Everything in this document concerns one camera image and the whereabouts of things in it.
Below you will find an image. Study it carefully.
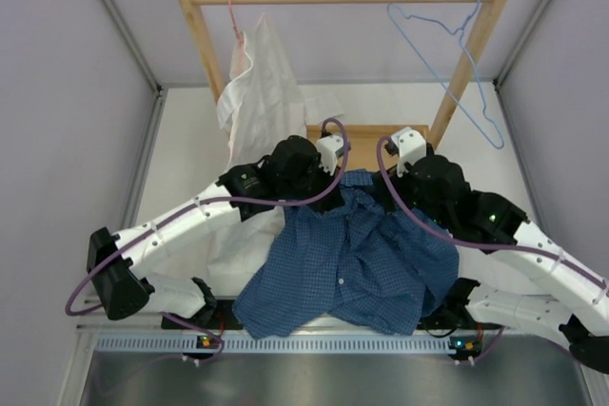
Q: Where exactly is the slotted cable duct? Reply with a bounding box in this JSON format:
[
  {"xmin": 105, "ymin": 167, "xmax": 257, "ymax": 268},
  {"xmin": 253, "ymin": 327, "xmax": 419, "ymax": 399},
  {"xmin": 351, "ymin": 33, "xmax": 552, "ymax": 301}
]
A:
[{"xmin": 95, "ymin": 334, "xmax": 481, "ymax": 356}]

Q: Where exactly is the blue checkered shirt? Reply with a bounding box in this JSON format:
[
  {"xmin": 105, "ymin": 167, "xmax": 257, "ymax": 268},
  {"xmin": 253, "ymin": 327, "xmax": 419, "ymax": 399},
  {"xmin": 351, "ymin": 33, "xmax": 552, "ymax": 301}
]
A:
[{"xmin": 232, "ymin": 170, "xmax": 460, "ymax": 338}]

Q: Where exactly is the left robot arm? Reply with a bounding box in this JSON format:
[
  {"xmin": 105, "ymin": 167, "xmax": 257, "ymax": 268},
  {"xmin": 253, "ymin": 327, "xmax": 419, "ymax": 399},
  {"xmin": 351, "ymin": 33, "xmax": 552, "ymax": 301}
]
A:
[{"xmin": 87, "ymin": 133, "xmax": 350, "ymax": 329}]

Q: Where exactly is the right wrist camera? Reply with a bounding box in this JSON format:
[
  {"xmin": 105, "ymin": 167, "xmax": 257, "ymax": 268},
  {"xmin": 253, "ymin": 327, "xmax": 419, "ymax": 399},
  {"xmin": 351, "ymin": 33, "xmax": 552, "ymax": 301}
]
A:
[{"xmin": 384, "ymin": 127, "xmax": 427, "ymax": 177}]

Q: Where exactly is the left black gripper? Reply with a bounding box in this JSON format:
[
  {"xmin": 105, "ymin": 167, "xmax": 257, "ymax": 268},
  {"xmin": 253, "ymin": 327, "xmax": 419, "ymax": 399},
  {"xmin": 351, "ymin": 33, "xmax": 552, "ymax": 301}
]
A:
[{"xmin": 279, "ymin": 157, "xmax": 345, "ymax": 215}]

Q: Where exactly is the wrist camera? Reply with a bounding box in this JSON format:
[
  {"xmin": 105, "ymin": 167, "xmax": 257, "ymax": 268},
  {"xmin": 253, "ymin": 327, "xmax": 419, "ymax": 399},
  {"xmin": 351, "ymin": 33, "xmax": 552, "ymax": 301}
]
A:
[
  {"xmin": 315, "ymin": 134, "xmax": 344, "ymax": 176},
  {"xmin": 384, "ymin": 127, "xmax": 427, "ymax": 177}
]

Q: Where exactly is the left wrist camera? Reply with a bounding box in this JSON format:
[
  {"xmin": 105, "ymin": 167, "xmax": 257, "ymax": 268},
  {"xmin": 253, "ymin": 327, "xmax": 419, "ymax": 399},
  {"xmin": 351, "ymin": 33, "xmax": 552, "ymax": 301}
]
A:
[{"xmin": 315, "ymin": 134, "xmax": 344, "ymax": 176}]

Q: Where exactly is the white shirt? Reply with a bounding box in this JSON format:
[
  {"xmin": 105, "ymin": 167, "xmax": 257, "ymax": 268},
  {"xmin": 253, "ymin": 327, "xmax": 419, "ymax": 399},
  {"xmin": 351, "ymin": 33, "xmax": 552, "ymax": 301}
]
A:
[{"xmin": 206, "ymin": 15, "xmax": 344, "ymax": 279}]

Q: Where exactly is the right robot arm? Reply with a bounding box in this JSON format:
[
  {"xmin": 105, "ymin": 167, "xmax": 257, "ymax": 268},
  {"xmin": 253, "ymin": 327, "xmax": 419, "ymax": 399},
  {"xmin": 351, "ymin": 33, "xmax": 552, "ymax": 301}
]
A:
[{"xmin": 373, "ymin": 153, "xmax": 608, "ymax": 374}]

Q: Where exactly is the pink wire hanger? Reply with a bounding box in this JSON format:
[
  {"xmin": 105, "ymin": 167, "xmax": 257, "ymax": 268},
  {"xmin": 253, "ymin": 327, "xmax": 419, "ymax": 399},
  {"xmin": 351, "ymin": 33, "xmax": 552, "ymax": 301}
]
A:
[{"xmin": 227, "ymin": 0, "xmax": 246, "ymax": 79}]

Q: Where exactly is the aluminium mounting rail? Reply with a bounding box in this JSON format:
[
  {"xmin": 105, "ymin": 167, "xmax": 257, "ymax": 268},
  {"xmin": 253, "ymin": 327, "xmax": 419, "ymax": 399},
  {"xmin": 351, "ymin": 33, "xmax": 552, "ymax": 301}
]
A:
[{"xmin": 75, "ymin": 299, "xmax": 567, "ymax": 331}]

